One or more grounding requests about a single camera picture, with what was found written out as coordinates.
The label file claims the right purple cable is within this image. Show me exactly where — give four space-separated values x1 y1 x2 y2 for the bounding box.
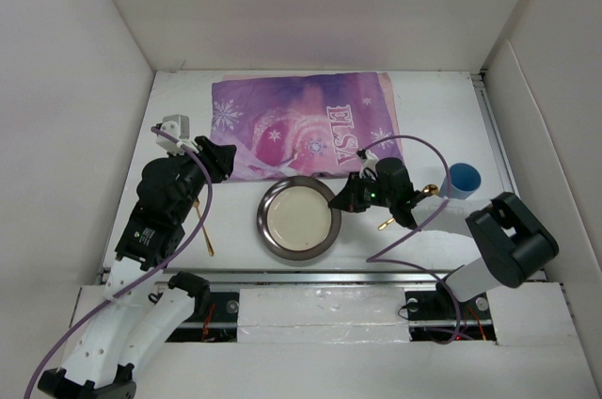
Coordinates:
364 135 464 344

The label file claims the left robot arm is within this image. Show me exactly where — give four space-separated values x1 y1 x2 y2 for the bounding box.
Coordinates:
29 132 236 398

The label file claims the aluminium right side rail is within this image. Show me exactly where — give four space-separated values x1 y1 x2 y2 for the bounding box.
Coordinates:
471 70 542 268

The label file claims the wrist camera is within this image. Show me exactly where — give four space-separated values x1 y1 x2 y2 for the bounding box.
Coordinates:
356 150 379 179
151 114 191 155

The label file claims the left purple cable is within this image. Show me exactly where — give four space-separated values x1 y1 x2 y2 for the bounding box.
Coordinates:
24 127 213 399

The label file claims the white foam block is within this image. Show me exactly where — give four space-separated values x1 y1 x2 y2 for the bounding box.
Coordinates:
237 286 410 344

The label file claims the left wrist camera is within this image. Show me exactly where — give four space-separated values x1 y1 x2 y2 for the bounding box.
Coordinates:
151 114 191 155

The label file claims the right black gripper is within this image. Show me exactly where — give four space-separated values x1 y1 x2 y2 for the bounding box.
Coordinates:
327 171 395 213

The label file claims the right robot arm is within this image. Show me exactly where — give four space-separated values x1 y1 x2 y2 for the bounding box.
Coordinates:
329 158 560 318

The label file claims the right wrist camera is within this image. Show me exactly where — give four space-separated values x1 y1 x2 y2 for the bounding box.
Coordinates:
356 150 379 179

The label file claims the gold fork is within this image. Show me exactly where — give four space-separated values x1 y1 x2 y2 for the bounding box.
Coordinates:
193 199 215 257

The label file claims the steel plate with cream centre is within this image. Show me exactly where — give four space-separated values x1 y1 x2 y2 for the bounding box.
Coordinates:
256 176 341 263

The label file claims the gold spoon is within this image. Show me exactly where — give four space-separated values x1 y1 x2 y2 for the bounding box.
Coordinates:
378 184 439 231

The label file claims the purple Elsa cloth placemat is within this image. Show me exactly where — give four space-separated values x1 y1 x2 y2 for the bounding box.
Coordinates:
211 72 403 181

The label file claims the blue plastic cup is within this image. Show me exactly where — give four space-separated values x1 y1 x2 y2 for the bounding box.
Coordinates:
439 163 482 200

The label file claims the purple cable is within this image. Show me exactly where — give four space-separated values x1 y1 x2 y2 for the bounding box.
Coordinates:
364 135 464 344
24 127 213 399

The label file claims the aluminium front rail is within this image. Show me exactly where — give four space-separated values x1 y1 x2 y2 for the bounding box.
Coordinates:
98 267 547 285

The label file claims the aluminium rail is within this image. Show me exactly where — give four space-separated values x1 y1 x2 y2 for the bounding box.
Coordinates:
98 267 547 285
471 70 542 268

